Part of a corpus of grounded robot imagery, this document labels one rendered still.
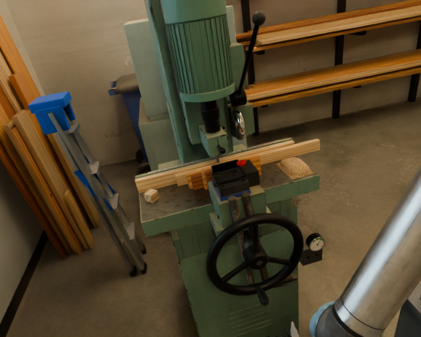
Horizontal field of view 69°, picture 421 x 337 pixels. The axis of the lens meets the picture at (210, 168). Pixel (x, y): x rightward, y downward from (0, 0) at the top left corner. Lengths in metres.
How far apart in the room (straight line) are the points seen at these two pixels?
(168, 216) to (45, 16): 2.65
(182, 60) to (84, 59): 2.44
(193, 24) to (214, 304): 0.97
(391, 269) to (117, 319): 1.59
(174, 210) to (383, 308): 0.61
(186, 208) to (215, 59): 0.45
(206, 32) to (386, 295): 0.71
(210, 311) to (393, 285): 0.84
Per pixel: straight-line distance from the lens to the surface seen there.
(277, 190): 1.02
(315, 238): 1.14
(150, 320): 1.87
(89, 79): 3.33
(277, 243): 1.16
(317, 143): 1.21
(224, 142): 1.00
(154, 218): 0.96
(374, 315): 0.63
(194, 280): 1.16
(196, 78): 0.90
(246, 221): 0.80
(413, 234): 0.57
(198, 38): 0.88
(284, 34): 3.00
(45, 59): 3.38
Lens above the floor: 1.46
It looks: 29 degrees down
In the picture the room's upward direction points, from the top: 10 degrees counter-clockwise
